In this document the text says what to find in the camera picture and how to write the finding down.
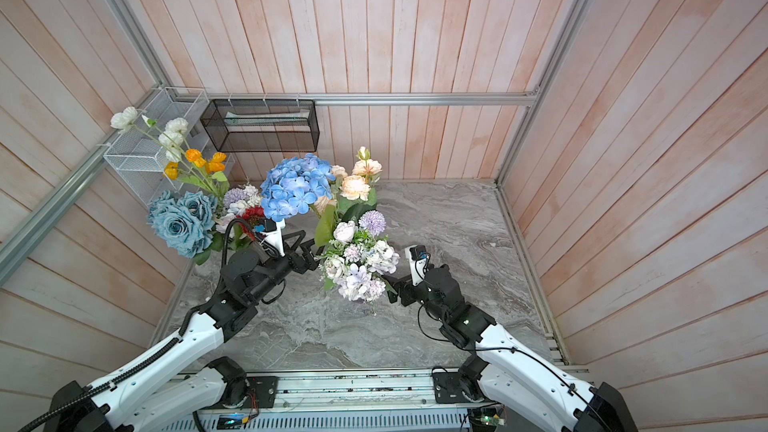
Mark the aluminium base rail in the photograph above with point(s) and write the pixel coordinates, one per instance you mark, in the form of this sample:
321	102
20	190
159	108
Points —
364	400

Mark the yellow orange flower stem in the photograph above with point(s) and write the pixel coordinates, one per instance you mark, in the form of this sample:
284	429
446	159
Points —
192	168

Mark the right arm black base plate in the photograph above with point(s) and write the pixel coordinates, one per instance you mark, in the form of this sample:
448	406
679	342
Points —
454	388

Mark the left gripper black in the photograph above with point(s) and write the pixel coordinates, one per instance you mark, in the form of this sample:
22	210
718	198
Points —
300	265

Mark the white wire shelf rack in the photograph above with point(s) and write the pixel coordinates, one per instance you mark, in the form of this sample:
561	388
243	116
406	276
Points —
139	159

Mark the left aluminium frame bar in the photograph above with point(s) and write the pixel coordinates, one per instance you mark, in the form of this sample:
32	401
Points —
45	217

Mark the electronics board with leds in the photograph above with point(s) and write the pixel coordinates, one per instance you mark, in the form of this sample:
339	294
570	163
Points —
484	419

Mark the teal blue rose bunch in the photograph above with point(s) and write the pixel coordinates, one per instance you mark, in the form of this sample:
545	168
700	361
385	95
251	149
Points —
185	223

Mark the pink hydrangea bouquet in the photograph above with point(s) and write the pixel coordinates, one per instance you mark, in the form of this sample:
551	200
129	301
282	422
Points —
358	258

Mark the red flower stem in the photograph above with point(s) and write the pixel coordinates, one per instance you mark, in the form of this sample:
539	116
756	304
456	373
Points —
255	218

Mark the blue hydrangea stem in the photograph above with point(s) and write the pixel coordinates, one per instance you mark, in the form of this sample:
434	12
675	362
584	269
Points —
292	187

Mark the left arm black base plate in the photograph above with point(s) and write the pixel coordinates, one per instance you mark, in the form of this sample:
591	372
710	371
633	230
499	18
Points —
261	393

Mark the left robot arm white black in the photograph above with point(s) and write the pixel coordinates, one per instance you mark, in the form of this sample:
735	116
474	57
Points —
138	395

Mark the pink lilac mixed bouquet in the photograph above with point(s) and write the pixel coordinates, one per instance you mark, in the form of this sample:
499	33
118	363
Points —
235	202

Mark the peach pink rose stem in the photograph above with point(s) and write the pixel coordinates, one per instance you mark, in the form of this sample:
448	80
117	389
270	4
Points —
358	185

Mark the white flower stem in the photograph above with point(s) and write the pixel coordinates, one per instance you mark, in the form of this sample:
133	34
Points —
171	138

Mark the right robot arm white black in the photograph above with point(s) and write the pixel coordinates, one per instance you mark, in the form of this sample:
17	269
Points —
503	370

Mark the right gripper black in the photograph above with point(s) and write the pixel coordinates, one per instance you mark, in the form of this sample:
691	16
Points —
408	292

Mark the black mesh wall basket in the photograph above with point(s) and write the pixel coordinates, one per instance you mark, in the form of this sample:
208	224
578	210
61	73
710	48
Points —
262	125

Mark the horizontal aluminium frame bar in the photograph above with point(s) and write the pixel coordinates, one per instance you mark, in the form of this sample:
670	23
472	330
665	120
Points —
375	99

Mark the pale peach peony stem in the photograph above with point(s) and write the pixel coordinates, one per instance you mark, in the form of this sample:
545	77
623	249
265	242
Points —
327	198

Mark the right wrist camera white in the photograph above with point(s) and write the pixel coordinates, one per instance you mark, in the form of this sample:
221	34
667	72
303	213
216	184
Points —
418	259

